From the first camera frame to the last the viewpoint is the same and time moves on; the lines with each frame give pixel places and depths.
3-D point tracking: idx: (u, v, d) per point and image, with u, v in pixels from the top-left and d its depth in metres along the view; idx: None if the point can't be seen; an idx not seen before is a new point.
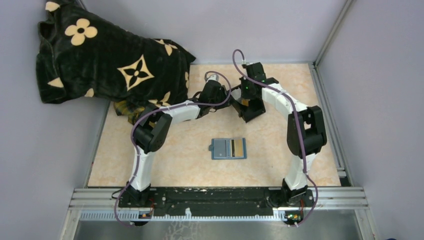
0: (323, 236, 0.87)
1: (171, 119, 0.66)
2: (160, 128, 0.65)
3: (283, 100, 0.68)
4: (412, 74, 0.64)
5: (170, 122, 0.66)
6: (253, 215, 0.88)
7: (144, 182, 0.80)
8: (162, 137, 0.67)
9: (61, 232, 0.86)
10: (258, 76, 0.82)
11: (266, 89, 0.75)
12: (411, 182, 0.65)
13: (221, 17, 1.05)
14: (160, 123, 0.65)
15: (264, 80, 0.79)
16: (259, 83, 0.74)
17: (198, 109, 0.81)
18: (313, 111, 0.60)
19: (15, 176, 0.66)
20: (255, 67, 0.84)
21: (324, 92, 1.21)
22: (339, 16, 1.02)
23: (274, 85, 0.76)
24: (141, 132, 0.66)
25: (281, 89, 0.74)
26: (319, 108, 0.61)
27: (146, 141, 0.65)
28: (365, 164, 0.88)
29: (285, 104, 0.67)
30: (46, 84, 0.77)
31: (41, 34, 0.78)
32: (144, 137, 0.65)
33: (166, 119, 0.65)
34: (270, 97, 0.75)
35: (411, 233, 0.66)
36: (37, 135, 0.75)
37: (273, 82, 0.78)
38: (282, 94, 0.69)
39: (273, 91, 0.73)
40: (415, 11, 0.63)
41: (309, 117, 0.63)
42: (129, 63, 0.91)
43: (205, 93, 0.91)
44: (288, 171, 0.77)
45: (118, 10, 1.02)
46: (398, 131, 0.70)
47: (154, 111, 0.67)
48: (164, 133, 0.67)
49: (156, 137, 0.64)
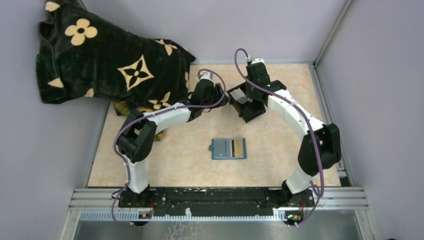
0: (322, 236, 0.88)
1: (156, 126, 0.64)
2: (144, 136, 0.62)
3: (295, 115, 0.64)
4: (412, 74, 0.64)
5: (155, 130, 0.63)
6: (253, 215, 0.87)
7: (142, 184, 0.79)
8: (147, 146, 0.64)
9: (61, 232, 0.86)
10: (261, 79, 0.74)
11: (273, 97, 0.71)
12: (411, 182, 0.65)
13: (221, 17, 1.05)
14: (145, 131, 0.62)
15: (271, 84, 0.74)
16: (266, 90, 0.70)
17: (189, 112, 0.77)
18: (329, 130, 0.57)
19: (15, 176, 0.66)
20: (258, 67, 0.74)
21: (324, 92, 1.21)
22: (339, 17, 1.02)
23: (281, 92, 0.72)
24: (126, 141, 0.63)
25: (290, 97, 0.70)
26: (335, 126, 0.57)
27: (131, 151, 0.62)
28: (365, 164, 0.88)
29: (297, 120, 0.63)
30: (46, 84, 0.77)
31: (41, 34, 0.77)
32: (128, 146, 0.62)
33: (151, 127, 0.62)
34: (277, 107, 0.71)
35: (411, 233, 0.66)
36: (38, 135, 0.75)
37: (281, 88, 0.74)
38: (294, 105, 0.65)
39: (281, 100, 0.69)
40: (415, 12, 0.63)
41: (323, 133, 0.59)
42: (129, 63, 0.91)
43: (196, 93, 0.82)
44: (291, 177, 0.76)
45: (118, 10, 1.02)
46: (398, 132, 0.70)
47: (138, 120, 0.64)
48: (149, 141, 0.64)
49: (140, 146, 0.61)
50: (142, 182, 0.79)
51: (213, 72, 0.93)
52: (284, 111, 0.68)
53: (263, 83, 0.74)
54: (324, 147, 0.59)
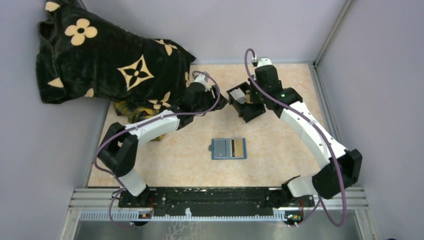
0: (323, 236, 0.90)
1: (137, 139, 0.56)
2: (124, 152, 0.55)
3: (314, 136, 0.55)
4: (412, 73, 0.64)
5: (137, 143, 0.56)
6: (253, 215, 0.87)
7: (138, 187, 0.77)
8: (130, 160, 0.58)
9: (61, 232, 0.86)
10: (273, 86, 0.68)
11: (289, 111, 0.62)
12: (411, 182, 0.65)
13: (221, 17, 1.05)
14: (125, 147, 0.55)
15: (284, 94, 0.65)
16: (281, 103, 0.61)
17: (178, 120, 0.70)
18: (351, 157, 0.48)
19: (15, 175, 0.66)
20: (270, 73, 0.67)
21: (324, 92, 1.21)
22: (339, 16, 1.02)
23: (297, 104, 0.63)
24: (108, 155, 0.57)
25: (308, 113, 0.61)
26: (358, 151, 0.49)
27: (111, 167, 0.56)
28: (365, 164, 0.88)
29: (318, 143, 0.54)
30: (46, 84, 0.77)
31: (41, 34, 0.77)
32: (110, 161, 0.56)
33: (131, 141, 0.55)
34: (293, 122, 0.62)
35: (410, 234, 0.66)
36: (37, 135, 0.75)
37: (296, 99, 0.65)
38: (313, 125, 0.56)
39: (298, 116, 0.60)
40: (415, 12, 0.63)
41: (343, 158, 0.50)
42: (129, 63, 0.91)
43: (186, 98, 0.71)
44: (296, 182, 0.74)
45: (118, 10, 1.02)
46: (399, 132, 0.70)
47: (118, 133, 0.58)
48: (132, 155, 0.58)
49: (121, 162, 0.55)
50: (138, 185, 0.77)
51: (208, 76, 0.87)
52: (302, 130, 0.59)
53: (275, 90, 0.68)
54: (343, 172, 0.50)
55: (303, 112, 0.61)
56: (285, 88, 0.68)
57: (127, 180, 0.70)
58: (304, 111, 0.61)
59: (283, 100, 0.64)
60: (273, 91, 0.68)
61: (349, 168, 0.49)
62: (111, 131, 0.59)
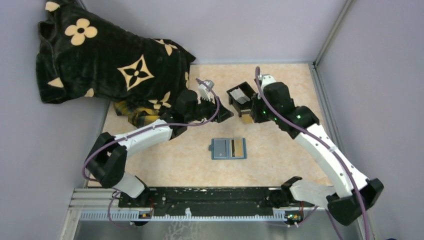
0: (323, 236, 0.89)
1: (125, 151, 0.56)
2: (112, 163, 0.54)
3: (335, 165, 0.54)
4: (412, 73, 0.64)
5: (125, 155, 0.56)
6: (253, 215, 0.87)
7: (136, 189, 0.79)
8: (118, 171, 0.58)
9: (61, 232, 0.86)
10: (285, 105, 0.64)
11: (306, 135, 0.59)
12: (411, 182, 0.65)
13: (221, 17, 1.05)
14: (112, 158, 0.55)
15: (300, 114, 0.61)
16: (300, 128, 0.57)
17: (170, 130, 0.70)
18: (373, 187, 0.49)
19: (15, 175, 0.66)
20: (282, 93, 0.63)
21: (324, 92, 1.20)
22: (339, 16, 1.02)
23: (314, 128, 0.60)
24: (95, 165, 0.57)
25: (326, 137, 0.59)
26: (379, 181, 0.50)
27: (99, 178, 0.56)
28: (365, 165, 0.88)
29: (338, 173, 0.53)
30: (46, 84, 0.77)
31: (41, 34, 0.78)
32: (97, 171, 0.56)
33: (119, 153, 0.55)
34: (310, 147, 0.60)
35: (411, 234, 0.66)
36: (37, 134, 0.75)
37: (313, 121, 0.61)
38: (334, 153, 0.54)
39: (317, 142, 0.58)
40: (415, 11, 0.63)
41: (364, 188, 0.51)
42: (129, 63, 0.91)
43: (178, 107, 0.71)
44: (304, 193, 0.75)
45: (118, 10, 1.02)
46: (399, 132, 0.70)
47: (107, 144, 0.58)
48: (120, 166, 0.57)
49: (109, 173, 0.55)
50: (136, 187, 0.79)
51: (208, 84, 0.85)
52: (320, 156, 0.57)
53: (287, 109, 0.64)
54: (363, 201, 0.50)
55: (321, 136, 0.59)
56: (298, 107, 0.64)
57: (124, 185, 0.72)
58: (322, 136, 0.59)
59: (298, 123, 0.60)
60: (285, 111, 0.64)
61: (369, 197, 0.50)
62: (100, 142, 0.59)
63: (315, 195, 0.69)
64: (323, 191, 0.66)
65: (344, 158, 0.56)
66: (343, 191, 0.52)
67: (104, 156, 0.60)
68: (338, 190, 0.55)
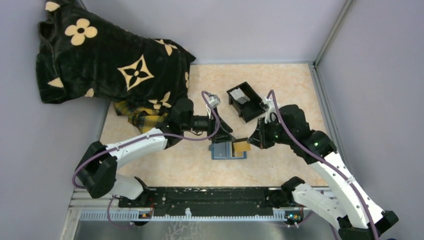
0: (322, 235, 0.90)
1: (115, 162, 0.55)
2: (102, 174, 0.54)
3: (352, 197, 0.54)
4: (412, 73, 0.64)
5: (114, 166, 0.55)
6: (253, 215, 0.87)
7: (134, 191, 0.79)
8: (108, 181, 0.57)
9: (61, 232, 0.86)
10: (300, 129, 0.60)
11: (325, 165, 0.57)
12: (411, 182, 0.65)
13: (221, 17, 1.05)
14: (102, 169, 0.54)
15: (317, 142, 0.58)
16: (317, 157, 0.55)
17: (165, 139, 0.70)
18: (389, 221, 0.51)
19: (15, 174, 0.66)
20: (298, 117, 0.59)
21: (324, 92, 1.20)
22: (339, 16, 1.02)
23: (332, 156, 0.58)
24: (86, 174, 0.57)
25: (343, 166, 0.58)
26: (393, 213, 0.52)
27: (88, 187, 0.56)
28: (365, 165, 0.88)
29: (355, 205, 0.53)
30: (46, 84, 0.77)
31: (41, 34, 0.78)
32: (87, 181, 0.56)
33: (109, 164, 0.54)
34: (326, 176, 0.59)
35: (411, 234, 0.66)
36: (37, 134, 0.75)
37: (330, 149, 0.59)
38: (352, 185, 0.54)
39: (334, 172, 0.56)
40: (415, 11, 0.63)
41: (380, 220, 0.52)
42: (129, 63, 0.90)
43: (174, 117, 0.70)
44: (311, 205, 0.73)
45: (118, 10, 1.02)
46: (399, 131, 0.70)
47: (98, 154, 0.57)
48: (111, 176, 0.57)
49: (98, 183, 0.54)
50: (135, 189, 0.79)
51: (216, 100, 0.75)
52: (336, 187, 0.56)
53: (302, 135, 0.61)
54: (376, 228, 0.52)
55: (337, 166, 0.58)
56: (314, 132, 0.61)
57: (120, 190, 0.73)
58: (339, 165, 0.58)
59: (315, 150, 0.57)
60: (300, 136, 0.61)
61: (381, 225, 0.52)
62: (90, 151, 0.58)
63: (322, 210, 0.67)
64: (332, 209, 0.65)
65: (360, 188, 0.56)
66: (358, 222, 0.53)
67: (96, 165, 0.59)
68: (351, 219, 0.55)
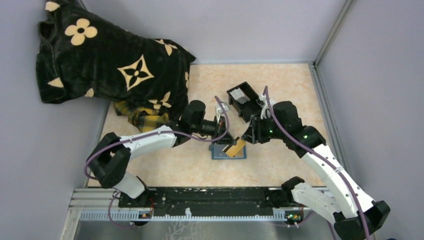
0: (323, 236, 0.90)
1: (128, 153, 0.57)
2: (115, 164, 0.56)
3: (342, 186, 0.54)
4: (411, 73, 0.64)
5: (127, 156, 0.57)
6: (253, 215, 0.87)
7: (135, 190, 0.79)
8: (119, 172, 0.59)
9: (61, 232, 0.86)
10: (293, 125, 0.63)
11: (313, 155, 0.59)
12: (411, 182, 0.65)
13: (221, 17, 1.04)
14: (115, 160, 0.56)
15: (306, 134, 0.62)
16: (305, 148, 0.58)
17: (174, 137, 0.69)
18: (379, 210, 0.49)
19: (15, 174, 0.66)
20: (290, 112, 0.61)
21: (324, 92, 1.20)
22: (338, 17, 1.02)
23: (320, 147, 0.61)
24: (96, 164, 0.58)
25: (332, 157, 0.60)
26: (384, 203, 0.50)
27: (99, 177, 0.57)
28: (365, 165, 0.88)
29: (344, 194, 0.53)
30: (46, 84, 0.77)
31: (41, 34, 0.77)
32: (98, 171, 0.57)
33: (122, 155, 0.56)
34: (317, 167, 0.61)
35: (410, 234, 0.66)
36: (37, 134, 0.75)
37: (320, 141, 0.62)
38: (340, 174, 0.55)
39: (323, 162, 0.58)
40: (415, 12, 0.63)
41: (370, 209, 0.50)
42: (129, 63, 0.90)
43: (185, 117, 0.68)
44: (308, 201, 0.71)
45: (118, 10, 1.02)
46: (398, 132, 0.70)
47: (111, 145, 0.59)
48: (121, 168, 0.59)
49: (109, 174, 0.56)
50: (136, 188, 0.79)
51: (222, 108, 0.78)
52: (326, 177, 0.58)
53: (294, 130, 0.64)
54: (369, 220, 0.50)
55: (327, 156, 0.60)
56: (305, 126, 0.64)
57: (124, 185, 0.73)
58: (328, 156, 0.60)
59: (304, 142, 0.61)
60: (292, 131, 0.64)
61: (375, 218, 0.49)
62: (104, 141, 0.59)
63: (320, 207, 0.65)
64: (329, 205, 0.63)
65: (350, 179, 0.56)
66: (348, 212, 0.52)
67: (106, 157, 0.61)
68: (343, 210, 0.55)
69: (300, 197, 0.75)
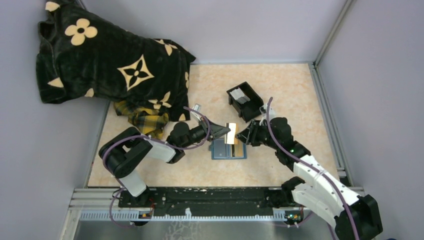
0: (323, 236, 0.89)
1: (151, 147, 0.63)
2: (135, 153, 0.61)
3: (327, 186, 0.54)
4: (411, 73, 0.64)
5: (149, 150, 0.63)
6: (253, 215, 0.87)
7: (138, 188, 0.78)
8: (134, 163, 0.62)
9: (61, 232, 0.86)
10: (286, 140, 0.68)
11: (300, 164, 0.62)
12: (411, 182, 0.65)
13: (221, 17, 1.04)
14: (137, 149, 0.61)
15: (293, 148, 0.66)
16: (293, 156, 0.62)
17: (174, 152, 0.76)
18: (366, 204, 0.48)
19: (16, 174, 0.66)
20: (285, 131, 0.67)
21: (324, 92, 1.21)
22: (339, 17, 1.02)
23: (306, 157, 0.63)
24: (114, 153, 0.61)
25: (317, 164, 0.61)
26: (372, 198, 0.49)
27: (114, 165, 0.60)
28: (366, 165, 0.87)
29: (329, 192, 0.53)
30: (46, 84, 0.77)
31: (41, 34, 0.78)
32: (114, 160, 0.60)
33: (145, 146, 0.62)
34: (305, 175, 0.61)
35: (411, 234, 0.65)
36: (37, 134, 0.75)
37: (305, 152, 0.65)
38: (324, 175, 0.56)
39: (309, 168, 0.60)
40: (414, 12, 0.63)
41: (359, 204, 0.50)
42: (129, 63, 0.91)
43: (173, 137, 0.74)
44: (308, 204, 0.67)
45: (117, 10, 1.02)
46: (398, 132, 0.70)
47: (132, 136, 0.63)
48: (137, 159, 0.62)
49: (126, 163, 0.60)
50: (138, 185, 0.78)
51: (205, 117, 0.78)
52: (313, 181, 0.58)
53: (288, 144, 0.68)
54: (362, 218, 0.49)
55: (312, 164, 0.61)
56: (297, 142, 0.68)
57: (125, 178, 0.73)
58: (313, 163, 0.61)
59: (292, 154, 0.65)
60: (286, 146, 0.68)
61: (366, 214, 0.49)
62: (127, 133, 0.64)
63: (321, 210, 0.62)
64: (329, 207, 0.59)
65: (334, 178, 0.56)
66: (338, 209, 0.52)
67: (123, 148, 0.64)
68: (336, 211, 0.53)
69: (300, 199, 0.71)
